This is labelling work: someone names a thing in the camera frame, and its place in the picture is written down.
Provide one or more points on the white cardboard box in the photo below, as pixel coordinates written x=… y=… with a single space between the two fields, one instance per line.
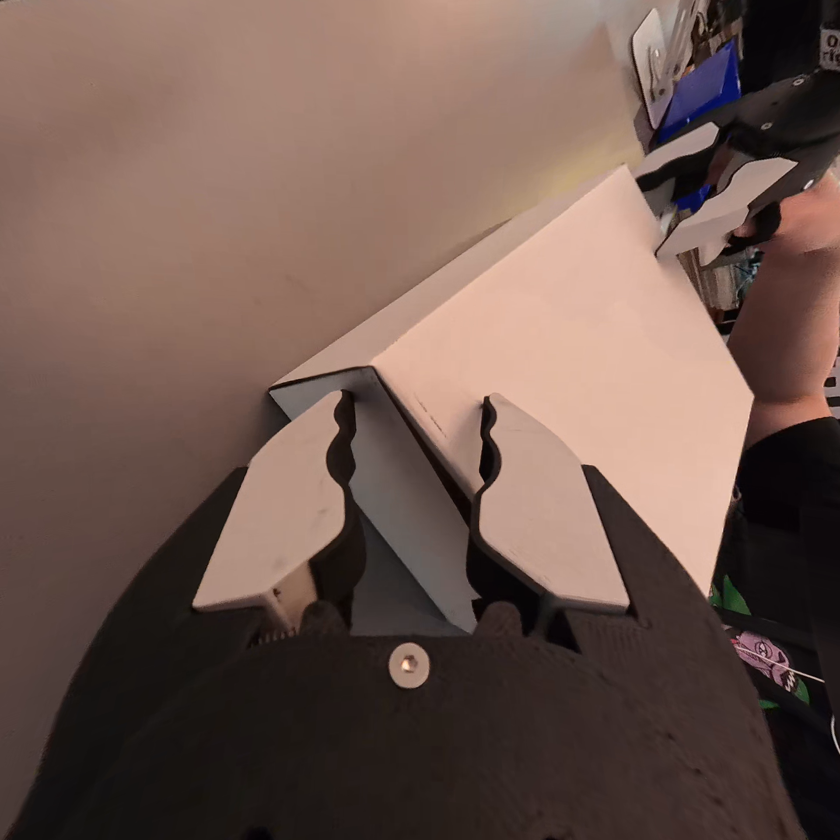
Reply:
x=564 y=367

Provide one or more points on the white rounded board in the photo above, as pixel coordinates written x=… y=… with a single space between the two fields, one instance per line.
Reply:
x=649 y=62

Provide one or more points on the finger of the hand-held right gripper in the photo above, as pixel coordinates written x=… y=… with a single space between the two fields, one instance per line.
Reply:
x=682 y=161
x=722 y=210

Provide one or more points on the person's right forearm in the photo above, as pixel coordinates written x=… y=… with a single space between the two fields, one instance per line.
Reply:
x=784 y=328

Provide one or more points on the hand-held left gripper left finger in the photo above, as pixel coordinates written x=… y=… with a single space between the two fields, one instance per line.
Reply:
x=282 y=505

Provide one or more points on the person's right hand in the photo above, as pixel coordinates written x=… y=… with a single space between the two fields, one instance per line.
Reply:
x=810 y=220

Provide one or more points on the blue box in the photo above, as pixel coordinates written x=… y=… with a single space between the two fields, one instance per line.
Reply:
x=701 y=92

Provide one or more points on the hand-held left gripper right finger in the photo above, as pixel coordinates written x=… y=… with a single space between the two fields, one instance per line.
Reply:
x=544 y=518

